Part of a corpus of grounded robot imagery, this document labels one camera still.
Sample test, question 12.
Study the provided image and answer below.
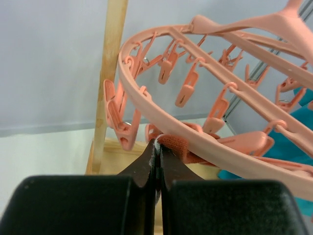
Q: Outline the pink round clip hanger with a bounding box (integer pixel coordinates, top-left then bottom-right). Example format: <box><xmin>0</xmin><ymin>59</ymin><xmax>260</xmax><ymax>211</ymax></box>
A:
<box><xmin>117</xmin><ymin>0</ymin><xmax>313</xmax><ymax>200</ymax></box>

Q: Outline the wooden hanging rack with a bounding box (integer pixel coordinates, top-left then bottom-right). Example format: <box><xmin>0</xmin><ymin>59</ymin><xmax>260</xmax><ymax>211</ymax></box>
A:
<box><xmin>84</xmin><ymin>0</ymin><xmax>221</xmax><ymax>235</ymax></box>

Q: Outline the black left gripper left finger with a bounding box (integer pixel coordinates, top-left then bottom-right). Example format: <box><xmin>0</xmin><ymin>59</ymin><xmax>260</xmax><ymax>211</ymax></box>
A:
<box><xmin>0</xmin><ymin>142</ymin><xmax>156</xmax><ymax>235</ymax></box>

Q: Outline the teal cloth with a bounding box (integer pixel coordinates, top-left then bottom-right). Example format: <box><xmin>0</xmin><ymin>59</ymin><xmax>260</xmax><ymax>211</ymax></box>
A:
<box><xmin>217</xmin><ymin>88</ymin><xmax>313</xmax><ymax>216</ymax></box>

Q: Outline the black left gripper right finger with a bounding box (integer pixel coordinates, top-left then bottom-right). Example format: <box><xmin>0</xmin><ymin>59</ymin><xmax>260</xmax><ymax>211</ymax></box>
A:
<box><xmin>159</xmin><ymin>146</ymin><xmax>309</xmax><ymax>235</ymax></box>

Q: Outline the grey sock red striped cuff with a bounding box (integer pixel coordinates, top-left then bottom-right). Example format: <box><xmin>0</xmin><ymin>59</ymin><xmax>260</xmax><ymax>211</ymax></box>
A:
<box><xmin>153</xmin><ymin>132</ymin><xmax>219</xmax><ymax>168</ymax></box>

